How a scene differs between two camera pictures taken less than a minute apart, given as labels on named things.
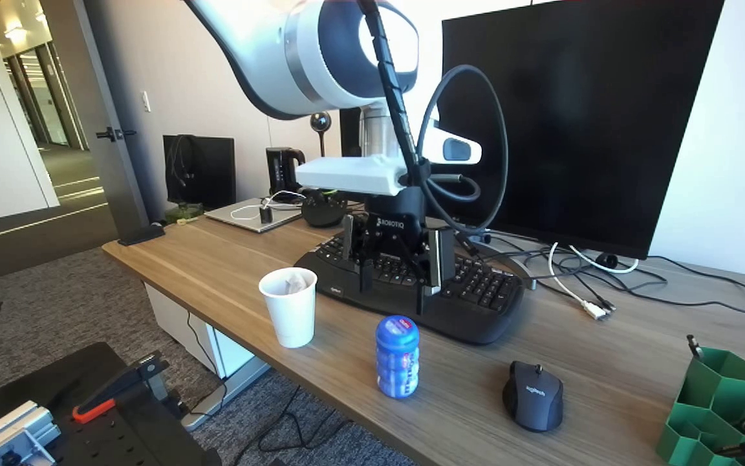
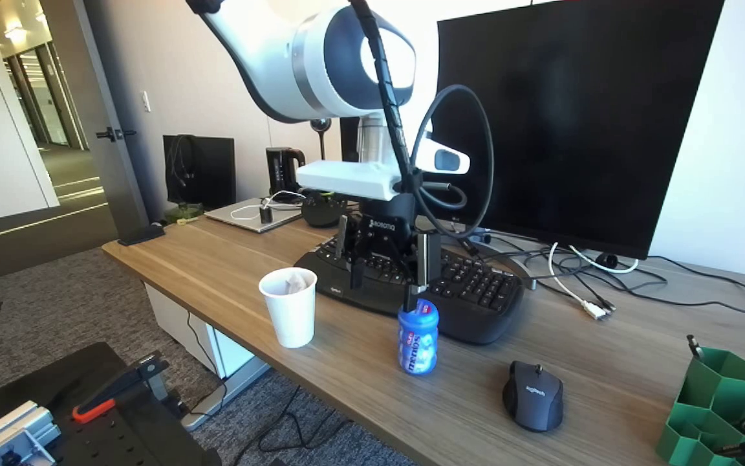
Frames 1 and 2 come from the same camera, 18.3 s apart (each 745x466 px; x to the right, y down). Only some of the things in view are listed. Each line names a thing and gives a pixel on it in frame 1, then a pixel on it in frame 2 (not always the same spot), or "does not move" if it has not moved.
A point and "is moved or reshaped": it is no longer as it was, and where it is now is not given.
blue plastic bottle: x=395 y=358 is moved or reshaped
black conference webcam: x=320 y=126 does not move
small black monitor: x=200 y=169 does not move
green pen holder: x=720 y=395 does not move
